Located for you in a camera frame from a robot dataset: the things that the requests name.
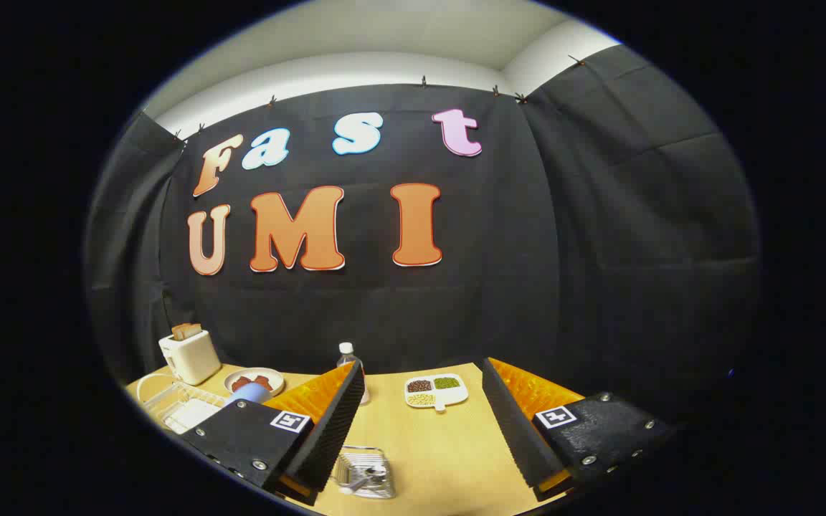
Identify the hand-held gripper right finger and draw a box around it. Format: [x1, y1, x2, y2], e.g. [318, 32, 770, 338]
[481, 357, 675, 502]

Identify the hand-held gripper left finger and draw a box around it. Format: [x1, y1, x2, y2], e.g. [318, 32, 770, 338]
[182, 362, 367, 507]

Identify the metal wire basket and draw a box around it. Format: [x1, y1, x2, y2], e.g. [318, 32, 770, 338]
[332, 446, 396, 500]

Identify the metal spoon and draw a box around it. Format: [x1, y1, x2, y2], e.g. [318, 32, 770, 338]
[339, 466, 387, 495]

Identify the blue plate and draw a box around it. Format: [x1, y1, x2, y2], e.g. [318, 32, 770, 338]
[229, 383, 272, 406]

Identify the white wire dish rack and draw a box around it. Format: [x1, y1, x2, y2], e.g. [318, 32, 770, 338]
[137, 373, 233, 436]

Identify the beige round plate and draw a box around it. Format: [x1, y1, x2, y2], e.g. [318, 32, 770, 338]
[224, 368, 285, 397]

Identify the white divided dish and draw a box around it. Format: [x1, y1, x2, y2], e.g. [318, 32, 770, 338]
[404, 373, 469, 413]

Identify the clear bottle red label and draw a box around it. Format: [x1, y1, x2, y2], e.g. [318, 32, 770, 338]
[336, 342, 371, 406]

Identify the white toaster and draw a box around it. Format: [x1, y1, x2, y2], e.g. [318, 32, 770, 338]
[158, 328, 222, 386]

